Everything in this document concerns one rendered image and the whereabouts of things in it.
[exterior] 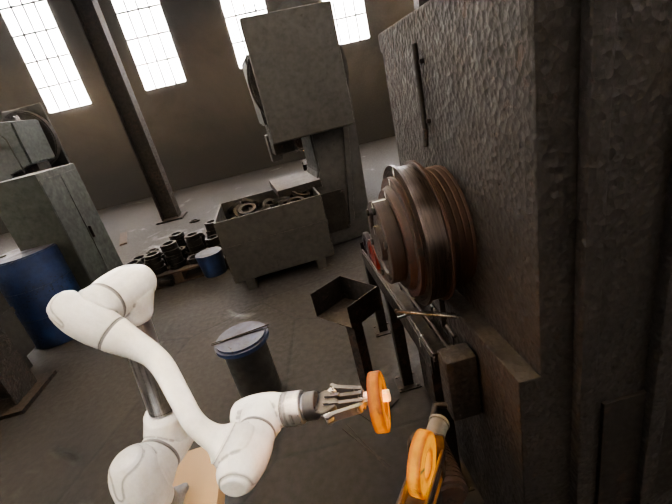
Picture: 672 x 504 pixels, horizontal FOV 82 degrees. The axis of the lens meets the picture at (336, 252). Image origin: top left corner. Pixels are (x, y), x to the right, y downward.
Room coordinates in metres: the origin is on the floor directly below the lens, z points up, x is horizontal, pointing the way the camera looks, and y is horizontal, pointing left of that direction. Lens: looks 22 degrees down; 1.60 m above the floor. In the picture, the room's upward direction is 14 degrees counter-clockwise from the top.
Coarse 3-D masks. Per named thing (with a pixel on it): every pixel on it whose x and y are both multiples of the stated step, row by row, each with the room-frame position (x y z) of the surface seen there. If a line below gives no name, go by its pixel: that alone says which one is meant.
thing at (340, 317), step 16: (320, 288) 1.72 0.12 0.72; (336, 288) 1.78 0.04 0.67; (352, 288) 1.74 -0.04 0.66; (368, 288) 1.65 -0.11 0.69; (320, 304) 1.70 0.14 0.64; (336, 304) 1.75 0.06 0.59; (352, 304) 1.50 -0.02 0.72; (368, 304) 1.55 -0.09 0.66; (336, 320) 1.59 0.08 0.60; (352, 320) 1.48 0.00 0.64; (352, 336) 1.60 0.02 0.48; (352, 352) 1.63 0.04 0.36; (368, 352) 1.62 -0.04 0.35; (368, 368) 1.60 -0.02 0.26; (368, 416) 1.54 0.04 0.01
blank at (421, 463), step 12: (420, 432) 0.71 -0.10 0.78; (432, 432) 0.72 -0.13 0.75; (420, 444) 0.67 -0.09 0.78; (432, 444) 0.71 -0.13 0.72; (408, 456) 0.65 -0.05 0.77; (420, 456) 0.64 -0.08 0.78; (432, 456) 0.70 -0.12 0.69; (408, 468) 0.64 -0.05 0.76; (420, 468) 0.63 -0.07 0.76; (432, 468) 0.69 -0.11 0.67; (408, 480) 0.62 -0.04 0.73; (420, 480) 0.62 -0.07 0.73; (420, 492) 0.61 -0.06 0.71
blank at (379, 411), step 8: (368, 376) 0.81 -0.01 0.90; (376, 376) 0.80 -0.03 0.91; (368, 384) 0.78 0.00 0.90; (376, 384) 0.77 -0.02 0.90; (384, 384) 0.84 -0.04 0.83; (368, 392) 0.76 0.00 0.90; (376, 392) 0.75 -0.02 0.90; (368, 400) 0.74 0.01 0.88; (376, 400) 0.74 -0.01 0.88; (376, 408) 0.73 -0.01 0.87; (384, 408) 0.79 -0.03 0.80; (376, 416) 0.72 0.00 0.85; (384, 416) 0.73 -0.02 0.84; (376, 424) 0.71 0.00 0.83; (384, 424) 0.71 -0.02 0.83; (376, 432) 0.72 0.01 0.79; (384, 432) 0.72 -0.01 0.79
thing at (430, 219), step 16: (384, 176) 1.30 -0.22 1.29; (400, 176) 1.10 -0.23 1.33; (416, 176) 1.09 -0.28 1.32; (416, 192) 1.03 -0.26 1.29; (432, 192) 1.03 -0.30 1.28; (416, 208) 0.99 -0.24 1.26; (432, 208) 0.99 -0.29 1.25; (432, 224) 0.97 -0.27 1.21; (432, 240) 0.96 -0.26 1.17; (432, 256) 0.95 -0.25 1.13; (448, 256) 0.95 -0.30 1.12; (432, 272) 0.94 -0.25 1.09; (448, 272) 0.95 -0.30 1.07; (432, 288) 0.95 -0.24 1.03; (448, 288) 0.98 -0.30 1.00
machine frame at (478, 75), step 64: (448, 0) 1.02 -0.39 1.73; (512, 0) 0.76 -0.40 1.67; (576, 0) 0.70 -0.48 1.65; (640, 0) 0.71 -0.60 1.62; (384, 64) 1.65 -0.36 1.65; (448, 64) 1.05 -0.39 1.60; (512, 64) 0.77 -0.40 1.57; (576, 64) 0.70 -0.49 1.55; (640, 64) 0.71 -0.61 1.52; (448, 128) 1.09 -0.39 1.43; (512, 128) 0.78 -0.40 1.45; (576, 128) 0.70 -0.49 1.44; (640, 128) 0.71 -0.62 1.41; (512, 192) 0.79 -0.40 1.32; (576, 192) 0.70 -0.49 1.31; (640, 192) 0.71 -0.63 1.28; (512, 256) 0.80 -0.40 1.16; (576, 256) 0.70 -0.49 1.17; (640, 256) 0.71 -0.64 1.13; (448, 320) 1.13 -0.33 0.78; (512, 320) 0.81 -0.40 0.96; (576, 320) 0.69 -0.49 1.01; (640, 320) 0.71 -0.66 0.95; (512, 384) 0.73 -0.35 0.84; (576, 384) 0.69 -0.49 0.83; (640, 384) 0.71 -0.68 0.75; (512, 448) 0.74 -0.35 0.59; (576, 448) 0.68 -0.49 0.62; (640, 448) 0.70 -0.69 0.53
